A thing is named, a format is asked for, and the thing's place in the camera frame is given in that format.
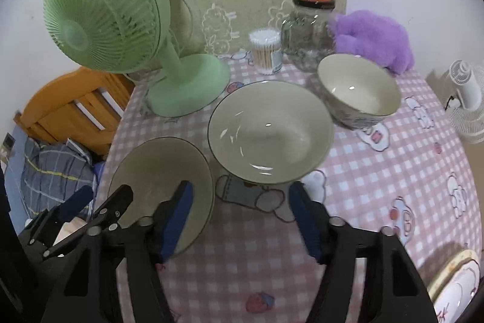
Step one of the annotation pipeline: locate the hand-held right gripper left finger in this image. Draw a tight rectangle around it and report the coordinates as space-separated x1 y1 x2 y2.
41 180 195 323

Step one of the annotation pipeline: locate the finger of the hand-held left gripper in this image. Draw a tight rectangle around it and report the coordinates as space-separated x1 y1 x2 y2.
17 186 95 239
41 185 134 259

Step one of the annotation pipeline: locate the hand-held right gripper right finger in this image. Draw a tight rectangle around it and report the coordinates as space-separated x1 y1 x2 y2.
288 181 435 323

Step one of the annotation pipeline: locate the green-grey ceramic bowl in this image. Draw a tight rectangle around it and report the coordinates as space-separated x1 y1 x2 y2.
207 80 335 184
108 137 216 258

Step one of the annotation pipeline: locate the green-grey bowl blue floral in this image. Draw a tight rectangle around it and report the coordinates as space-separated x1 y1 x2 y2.
317 54 402 130

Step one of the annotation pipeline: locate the small white red-rimmed plate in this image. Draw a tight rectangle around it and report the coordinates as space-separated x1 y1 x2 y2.
434 259 482 323

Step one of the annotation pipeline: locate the peach cloth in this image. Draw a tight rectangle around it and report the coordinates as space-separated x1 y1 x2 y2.
54 217 87 246

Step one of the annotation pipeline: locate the blue bed sheet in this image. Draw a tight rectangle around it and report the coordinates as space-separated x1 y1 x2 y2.
93 161 106 195

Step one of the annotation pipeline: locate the grey plaid pillow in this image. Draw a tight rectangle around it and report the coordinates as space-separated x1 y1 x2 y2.
22 137 97 215

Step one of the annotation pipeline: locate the pink checked tablecloth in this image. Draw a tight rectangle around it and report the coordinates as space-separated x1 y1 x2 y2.
94 51 482 323

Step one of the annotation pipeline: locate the wooden chair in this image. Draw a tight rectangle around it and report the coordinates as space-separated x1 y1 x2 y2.
15 66 136 157

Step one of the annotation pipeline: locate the cotton swab container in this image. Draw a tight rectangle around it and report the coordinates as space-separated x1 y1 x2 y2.
248 28 283 74

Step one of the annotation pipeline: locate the glass jar dark lid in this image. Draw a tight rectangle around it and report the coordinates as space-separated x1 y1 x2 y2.
280 0 337 73

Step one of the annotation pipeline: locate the purple plush toy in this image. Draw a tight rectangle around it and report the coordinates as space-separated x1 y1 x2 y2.
328 10 415 77

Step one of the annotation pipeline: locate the green desk fan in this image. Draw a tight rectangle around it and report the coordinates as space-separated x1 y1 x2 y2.
42 0 231 118

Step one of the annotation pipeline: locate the white standing fan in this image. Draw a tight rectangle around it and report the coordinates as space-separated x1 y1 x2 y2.
440 60 484 144

